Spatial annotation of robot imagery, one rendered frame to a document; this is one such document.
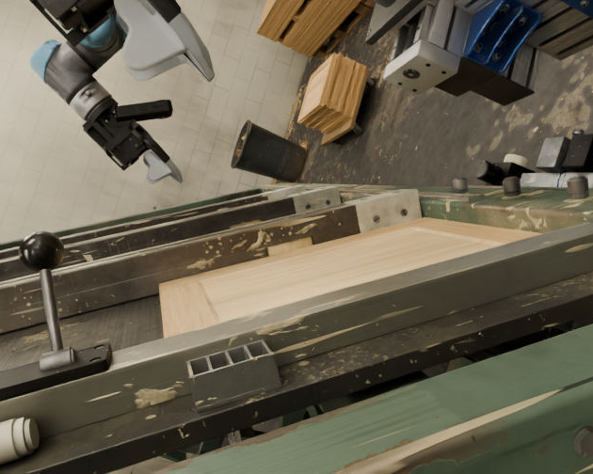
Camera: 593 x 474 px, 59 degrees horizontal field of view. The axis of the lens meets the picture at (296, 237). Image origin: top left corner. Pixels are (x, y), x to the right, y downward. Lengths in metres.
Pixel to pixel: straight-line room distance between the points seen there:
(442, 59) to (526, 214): 0.41
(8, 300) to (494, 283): 0.69
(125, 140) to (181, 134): 5.11
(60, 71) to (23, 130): 5.10
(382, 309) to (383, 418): 0.24
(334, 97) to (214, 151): 2.54
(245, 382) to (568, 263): 0.36
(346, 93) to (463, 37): 2.99
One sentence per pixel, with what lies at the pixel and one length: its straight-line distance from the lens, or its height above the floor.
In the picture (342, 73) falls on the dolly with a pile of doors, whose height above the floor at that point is 0.30.
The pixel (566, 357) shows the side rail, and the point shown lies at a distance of 0.32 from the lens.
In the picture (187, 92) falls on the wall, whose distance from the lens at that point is 6.36.
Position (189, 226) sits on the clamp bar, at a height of 1.25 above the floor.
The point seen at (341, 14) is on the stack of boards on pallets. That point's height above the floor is 0.20.
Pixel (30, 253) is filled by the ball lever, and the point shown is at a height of 1.45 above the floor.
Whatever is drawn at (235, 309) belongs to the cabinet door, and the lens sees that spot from 0.63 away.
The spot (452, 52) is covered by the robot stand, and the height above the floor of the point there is 0.93.
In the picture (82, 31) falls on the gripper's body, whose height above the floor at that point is 1.46.
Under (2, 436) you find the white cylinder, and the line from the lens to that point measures 0.46.
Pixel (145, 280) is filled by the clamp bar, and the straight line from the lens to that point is 0.88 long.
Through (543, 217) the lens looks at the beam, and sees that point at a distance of 0.74.
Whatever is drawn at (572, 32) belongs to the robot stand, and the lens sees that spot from 1.17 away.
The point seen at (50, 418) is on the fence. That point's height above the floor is 1.39.
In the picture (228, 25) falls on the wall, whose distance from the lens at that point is 6.75.
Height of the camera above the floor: 1.37
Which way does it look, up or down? 17 degrees down
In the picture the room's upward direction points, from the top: 72 degrees counter-clockwise
